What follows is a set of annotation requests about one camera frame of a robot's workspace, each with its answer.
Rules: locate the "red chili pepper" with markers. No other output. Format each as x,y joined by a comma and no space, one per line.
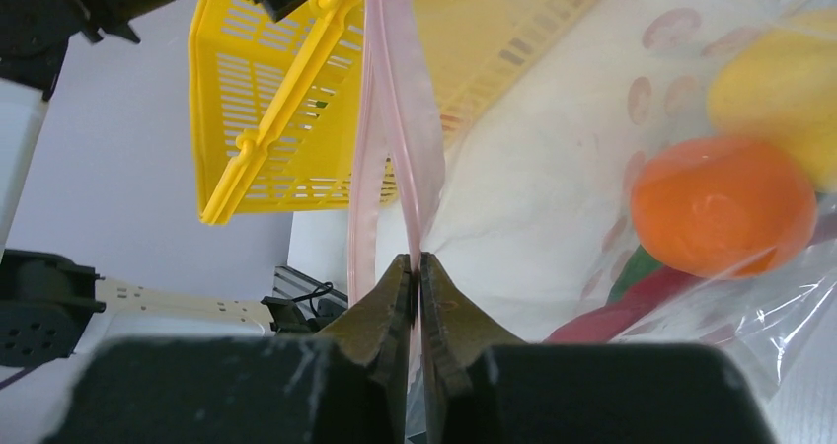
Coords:
671,305

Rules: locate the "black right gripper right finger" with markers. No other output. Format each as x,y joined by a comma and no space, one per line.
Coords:
485,385

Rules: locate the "yellow plastic basket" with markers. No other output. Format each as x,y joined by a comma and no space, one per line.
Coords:
274,104

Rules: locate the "dark green cucumber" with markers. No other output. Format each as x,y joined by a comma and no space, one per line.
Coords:
638,266

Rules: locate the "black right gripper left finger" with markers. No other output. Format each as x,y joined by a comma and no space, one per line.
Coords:
345,384

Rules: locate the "orange tangerine with leaf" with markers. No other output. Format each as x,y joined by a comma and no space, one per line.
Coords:
723,207

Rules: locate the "yellow lemon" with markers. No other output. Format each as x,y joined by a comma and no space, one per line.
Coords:
782,88

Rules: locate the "clear zip top bag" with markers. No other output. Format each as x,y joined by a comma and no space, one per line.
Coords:
528,209

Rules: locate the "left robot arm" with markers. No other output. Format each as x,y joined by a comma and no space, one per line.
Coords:
110,198

